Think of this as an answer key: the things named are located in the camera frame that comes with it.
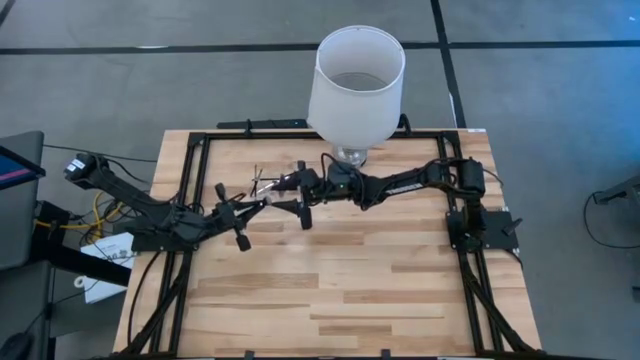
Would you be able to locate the white-tipped large makeup brush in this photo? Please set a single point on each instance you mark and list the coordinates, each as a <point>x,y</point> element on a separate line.
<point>270,186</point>

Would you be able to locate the long thin black makeup brush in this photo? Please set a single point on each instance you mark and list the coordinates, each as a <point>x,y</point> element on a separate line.
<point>256,175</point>

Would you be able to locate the black aluminium rig frame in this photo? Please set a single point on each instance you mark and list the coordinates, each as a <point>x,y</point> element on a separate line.
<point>250,136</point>

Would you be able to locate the grey computer monitor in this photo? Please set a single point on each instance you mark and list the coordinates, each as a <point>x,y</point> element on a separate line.
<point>15,170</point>

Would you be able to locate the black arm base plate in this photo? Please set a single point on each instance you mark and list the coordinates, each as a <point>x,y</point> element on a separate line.
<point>150,243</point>
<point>495,230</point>

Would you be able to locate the black floor stand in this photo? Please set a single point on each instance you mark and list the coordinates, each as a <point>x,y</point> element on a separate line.
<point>625,190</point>

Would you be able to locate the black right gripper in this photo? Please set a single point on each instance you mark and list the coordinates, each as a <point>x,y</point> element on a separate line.
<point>320,187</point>

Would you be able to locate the white paper sheet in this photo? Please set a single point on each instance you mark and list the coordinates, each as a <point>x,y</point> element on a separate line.
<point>107,290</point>

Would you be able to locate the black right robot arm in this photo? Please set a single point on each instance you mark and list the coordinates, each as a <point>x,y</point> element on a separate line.
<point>400,187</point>

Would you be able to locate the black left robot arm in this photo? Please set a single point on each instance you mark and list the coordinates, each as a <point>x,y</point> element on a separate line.
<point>130,192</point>

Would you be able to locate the black support beam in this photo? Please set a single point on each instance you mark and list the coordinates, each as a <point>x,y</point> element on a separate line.
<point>90,267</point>

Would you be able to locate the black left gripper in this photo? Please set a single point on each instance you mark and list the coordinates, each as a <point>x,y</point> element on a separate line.
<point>225,215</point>

